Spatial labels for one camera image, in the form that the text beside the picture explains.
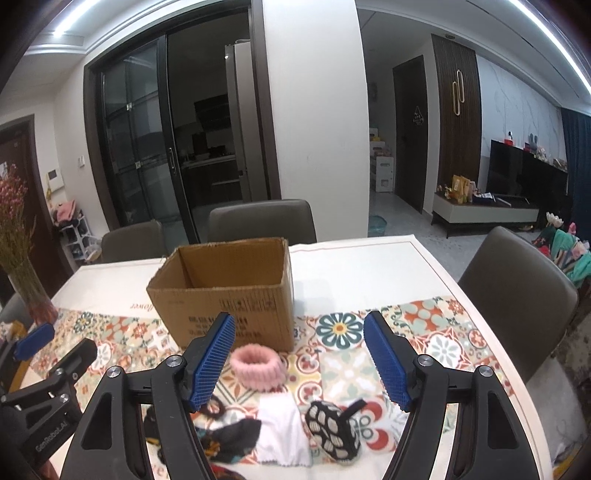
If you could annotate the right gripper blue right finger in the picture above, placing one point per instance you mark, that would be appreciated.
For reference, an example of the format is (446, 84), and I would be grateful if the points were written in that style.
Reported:
(394, 359)

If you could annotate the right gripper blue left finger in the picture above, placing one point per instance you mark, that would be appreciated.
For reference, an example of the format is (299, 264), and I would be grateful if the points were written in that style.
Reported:
(205, 358)

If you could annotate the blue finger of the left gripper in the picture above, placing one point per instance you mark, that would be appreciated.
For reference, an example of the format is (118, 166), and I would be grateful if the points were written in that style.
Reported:
(35, 341)

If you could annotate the pink fluffy headband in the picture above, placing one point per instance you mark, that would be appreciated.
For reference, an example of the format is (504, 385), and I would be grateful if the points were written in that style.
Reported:
(258, 367)

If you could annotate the black white patterned pouch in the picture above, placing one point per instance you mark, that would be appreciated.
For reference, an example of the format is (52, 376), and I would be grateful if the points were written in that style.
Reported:
(333, 430)

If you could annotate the black orange patterned scarf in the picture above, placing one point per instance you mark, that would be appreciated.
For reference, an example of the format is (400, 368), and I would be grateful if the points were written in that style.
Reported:
(228, 434)

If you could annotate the white knitted cloth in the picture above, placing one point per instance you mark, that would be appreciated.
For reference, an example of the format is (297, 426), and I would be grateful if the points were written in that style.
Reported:
(282, 440)

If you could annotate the brown cardboard box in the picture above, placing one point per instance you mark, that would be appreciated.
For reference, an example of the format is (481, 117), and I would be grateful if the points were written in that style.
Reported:
(249, 279)

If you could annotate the patterned tile tablecloth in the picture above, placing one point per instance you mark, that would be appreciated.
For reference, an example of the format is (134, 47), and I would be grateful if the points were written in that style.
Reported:
(335, 285)

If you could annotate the vase with dried flowers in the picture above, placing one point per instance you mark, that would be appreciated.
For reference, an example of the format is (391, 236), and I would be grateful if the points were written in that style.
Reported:
(16, 246)

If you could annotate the shoe rack with items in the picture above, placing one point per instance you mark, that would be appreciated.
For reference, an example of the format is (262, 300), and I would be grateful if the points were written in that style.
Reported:
(77, 239)

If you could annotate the grey chair left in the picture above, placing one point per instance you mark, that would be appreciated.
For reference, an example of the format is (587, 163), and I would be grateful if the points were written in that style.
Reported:
(134, 242)

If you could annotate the grey chair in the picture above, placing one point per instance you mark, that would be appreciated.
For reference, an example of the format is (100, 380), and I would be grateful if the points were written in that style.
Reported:
(134, 242)
(290, 219)
(524, 297)

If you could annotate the teal plastic basket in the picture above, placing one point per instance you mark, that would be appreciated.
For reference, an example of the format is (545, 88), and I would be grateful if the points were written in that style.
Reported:
(377, 226)

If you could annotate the grey chair middle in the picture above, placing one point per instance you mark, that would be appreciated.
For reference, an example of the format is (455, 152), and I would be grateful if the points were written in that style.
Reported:
(290, 219)

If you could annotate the grey chair right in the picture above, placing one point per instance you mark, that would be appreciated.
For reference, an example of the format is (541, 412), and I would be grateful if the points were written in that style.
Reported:
(524, 297)

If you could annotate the white tv cabinet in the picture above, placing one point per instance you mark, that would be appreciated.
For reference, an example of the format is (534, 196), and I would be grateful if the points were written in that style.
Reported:
(476, 218)

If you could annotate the dark glass sliding door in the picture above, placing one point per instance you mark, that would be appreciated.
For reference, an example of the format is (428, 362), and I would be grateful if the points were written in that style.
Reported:
(137, 172)

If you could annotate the black television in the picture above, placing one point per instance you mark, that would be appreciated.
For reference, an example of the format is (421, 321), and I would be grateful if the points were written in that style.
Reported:
(513, 171)

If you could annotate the blue curtain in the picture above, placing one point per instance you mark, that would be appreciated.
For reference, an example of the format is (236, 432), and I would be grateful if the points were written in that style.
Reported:
(577, 136)

